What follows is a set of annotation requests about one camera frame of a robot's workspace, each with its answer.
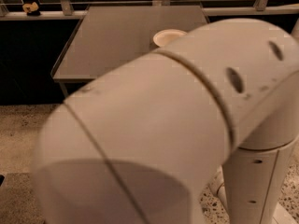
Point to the white diagonal pole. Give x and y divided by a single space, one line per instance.
295 31

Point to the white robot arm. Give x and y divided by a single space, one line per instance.
138 145

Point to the grey drawer cabinet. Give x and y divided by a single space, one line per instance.
109 37

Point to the white paper bowl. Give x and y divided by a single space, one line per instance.
165 37

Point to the small yellow black object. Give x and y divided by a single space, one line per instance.
31 9

